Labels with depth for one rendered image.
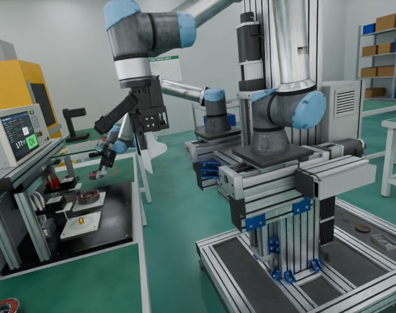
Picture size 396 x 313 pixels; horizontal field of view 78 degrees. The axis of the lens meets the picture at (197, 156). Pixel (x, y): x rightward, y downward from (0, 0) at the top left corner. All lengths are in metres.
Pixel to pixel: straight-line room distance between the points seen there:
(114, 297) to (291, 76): 0.84
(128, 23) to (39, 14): 6.25
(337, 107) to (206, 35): 5.73
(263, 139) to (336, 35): 7.94
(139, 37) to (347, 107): 1.03
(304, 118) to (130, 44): 0.52
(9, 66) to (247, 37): 4.18
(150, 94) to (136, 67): 0.07
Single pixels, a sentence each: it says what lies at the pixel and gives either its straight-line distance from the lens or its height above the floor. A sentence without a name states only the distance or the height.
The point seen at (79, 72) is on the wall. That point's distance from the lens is 6.51.
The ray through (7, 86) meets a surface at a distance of 4.92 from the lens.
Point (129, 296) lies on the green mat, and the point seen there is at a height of 0.75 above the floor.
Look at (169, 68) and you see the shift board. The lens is 6.51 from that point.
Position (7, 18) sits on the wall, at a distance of 6.94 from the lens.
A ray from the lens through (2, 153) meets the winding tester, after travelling 1.14.
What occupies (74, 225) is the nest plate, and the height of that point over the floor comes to 0.78.
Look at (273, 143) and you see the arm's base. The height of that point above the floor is 1.08.
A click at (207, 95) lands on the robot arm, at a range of 1.36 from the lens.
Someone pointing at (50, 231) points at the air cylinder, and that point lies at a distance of 1.28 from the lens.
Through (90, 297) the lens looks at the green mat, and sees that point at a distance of 0.93.
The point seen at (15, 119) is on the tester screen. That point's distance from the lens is 1.23.
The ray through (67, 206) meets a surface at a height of 0.88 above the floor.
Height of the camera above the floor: 1.34
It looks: 18 degrees down
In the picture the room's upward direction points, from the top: 8 degrees counter-clockwise
